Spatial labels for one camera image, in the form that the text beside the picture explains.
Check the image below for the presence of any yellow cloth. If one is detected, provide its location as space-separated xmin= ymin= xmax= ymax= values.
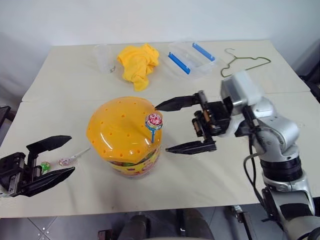
xmin=116 ymin=42 xmax=161 ymax=92

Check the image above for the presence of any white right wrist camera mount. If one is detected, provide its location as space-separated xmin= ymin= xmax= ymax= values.
xmin=219 ymin=70 xmax=266 ymax=117

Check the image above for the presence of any clear box with blue clips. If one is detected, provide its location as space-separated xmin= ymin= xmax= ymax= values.
xmin=165 ymin=41 xmax=219 ymax=81

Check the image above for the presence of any red lollipop with blue stick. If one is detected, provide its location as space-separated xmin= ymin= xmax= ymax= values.
xmin=144 ymin=112 xmax=165 ymax=145

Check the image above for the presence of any green wire hanger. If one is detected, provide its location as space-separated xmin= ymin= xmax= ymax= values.
xmin=219 ymin=48 xmax=273 ymax=79

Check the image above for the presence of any metal table leg bracket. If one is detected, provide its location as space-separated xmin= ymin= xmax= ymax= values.
xmin=230 ymin=204 xmax=254 ymax=240

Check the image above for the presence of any clear plastic cup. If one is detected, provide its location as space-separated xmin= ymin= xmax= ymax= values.
xmin=93 ymin=43 xmax=119 ymax=75

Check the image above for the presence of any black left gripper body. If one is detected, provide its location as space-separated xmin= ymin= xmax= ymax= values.
xmin=0 ymin=152 xmax=43 ymax=199

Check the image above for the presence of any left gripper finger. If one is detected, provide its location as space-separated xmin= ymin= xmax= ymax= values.
xmin=16 ymin=166 xmax=76 ymax=198
xmin=26 ymin=135 xmax=73 ymax=167

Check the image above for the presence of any yellow lollipop jar with lid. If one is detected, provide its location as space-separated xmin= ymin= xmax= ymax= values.
xmin=85 ymin=96 xmax=165 ymax=179

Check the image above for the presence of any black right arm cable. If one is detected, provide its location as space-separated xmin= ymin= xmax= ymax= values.
xmin=243 ymin=104 xmax=279 ymax=226

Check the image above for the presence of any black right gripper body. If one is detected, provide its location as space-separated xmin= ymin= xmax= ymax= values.
xmin=191 ymin=97 xmax=234 ymax=143

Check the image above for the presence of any pink lollipop with white stick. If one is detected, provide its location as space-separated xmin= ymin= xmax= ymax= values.
xmin=58 ymin=147 xmax=92 ymax=167

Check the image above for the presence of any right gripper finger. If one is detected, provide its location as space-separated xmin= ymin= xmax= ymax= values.
xmin=165 ymin=139 xmax=217 ymax=155
xmin=154 ymin=91 xmax=208 ymax=112

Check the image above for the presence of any dark rounded shape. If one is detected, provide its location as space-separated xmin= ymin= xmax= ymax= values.
xmin=118 ymin=211 xmax=156 ymax=240

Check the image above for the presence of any green wrapped lollipop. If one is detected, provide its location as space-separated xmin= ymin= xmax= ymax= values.
xmin=39 ymin=161 xmax=52 ymax=175

